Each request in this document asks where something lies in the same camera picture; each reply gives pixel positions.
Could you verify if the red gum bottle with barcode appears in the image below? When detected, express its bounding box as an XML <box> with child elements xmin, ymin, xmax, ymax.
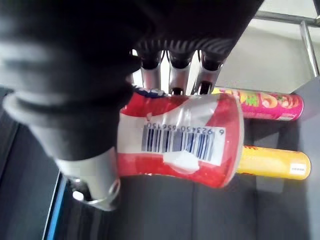
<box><xmin>115</xmin><ymin>84</ymin><xmax>245</xmax><ymax>189</ymax></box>

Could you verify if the metal shelf frame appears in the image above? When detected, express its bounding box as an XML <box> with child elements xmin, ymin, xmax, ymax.
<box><xmin>253</xmin><ymin>10</ymin><xmax>320</xmax><ymax>78</ymax></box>

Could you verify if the yellow chips can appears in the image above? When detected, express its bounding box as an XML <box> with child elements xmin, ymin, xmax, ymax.
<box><xmin>236</xmin><ymin>144</ymin><xmax>312</xmax><ymax>181</ymax></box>

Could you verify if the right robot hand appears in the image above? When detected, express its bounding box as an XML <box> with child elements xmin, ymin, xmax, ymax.
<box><xmin>0</xmin><ymin>0</ymin><xmax>269</xmax><ymax>212</ymax></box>

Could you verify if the dark grey shelf board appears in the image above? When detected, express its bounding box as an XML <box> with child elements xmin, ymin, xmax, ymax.
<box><xmin>0</xmin><ymin>74</ymin><xmax>320</xmax><ymax>240</ymax></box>

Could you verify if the pink chips can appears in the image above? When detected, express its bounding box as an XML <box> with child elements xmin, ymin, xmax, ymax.
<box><xmin>211</xmin><ymin>87</ymin><xmax>305</xmax><ymax>122</ymax></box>

